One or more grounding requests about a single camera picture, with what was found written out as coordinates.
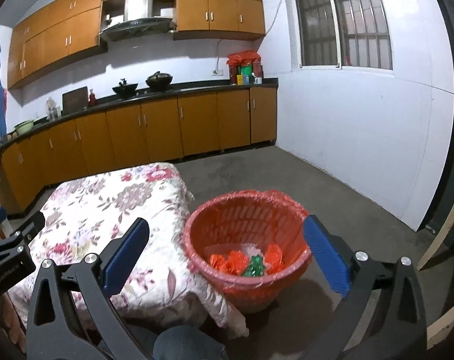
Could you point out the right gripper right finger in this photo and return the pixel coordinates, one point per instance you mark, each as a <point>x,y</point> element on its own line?
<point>381,314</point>

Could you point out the clear plastic bag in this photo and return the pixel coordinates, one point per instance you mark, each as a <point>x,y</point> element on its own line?
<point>248,249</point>

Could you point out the barred window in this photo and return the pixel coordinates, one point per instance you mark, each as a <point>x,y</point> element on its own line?
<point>343,33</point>

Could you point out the red trash basket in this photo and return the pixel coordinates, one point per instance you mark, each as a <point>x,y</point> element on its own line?
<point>249,216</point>

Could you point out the black pan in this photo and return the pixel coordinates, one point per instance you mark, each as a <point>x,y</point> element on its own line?
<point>124,90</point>

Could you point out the range hood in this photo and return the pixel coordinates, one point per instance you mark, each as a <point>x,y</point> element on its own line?
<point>125,19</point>

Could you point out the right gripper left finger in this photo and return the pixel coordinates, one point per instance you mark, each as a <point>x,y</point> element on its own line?
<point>54,328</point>

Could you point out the red bottle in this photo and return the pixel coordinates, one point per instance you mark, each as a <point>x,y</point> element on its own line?
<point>92,98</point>

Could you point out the floral tablecloth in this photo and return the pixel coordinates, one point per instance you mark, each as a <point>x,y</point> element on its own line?
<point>133,220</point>

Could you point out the green bowl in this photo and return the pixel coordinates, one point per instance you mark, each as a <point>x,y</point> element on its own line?
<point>24,127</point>

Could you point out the red bag of groceries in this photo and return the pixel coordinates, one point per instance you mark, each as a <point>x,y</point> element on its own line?
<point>245,68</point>

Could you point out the lower orange kitchen cabinets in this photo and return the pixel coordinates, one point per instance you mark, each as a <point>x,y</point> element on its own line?
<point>160,127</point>

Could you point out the green plastic bag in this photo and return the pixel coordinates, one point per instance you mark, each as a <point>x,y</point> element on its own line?
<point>255,267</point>

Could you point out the upper orange kitchen cabinets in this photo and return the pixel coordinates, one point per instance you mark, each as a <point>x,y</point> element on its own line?
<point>65,31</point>

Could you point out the black wok with lid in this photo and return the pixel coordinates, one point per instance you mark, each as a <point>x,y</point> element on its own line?
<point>159,81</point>

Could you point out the red plastic bag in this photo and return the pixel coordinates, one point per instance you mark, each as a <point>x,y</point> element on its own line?
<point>273,259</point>
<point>234,263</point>

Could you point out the glass jar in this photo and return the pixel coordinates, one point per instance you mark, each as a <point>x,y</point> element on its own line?
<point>53,110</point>

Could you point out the orange kitchen cabinets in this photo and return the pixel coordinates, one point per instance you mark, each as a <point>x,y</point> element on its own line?
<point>160,127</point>
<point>65,31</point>

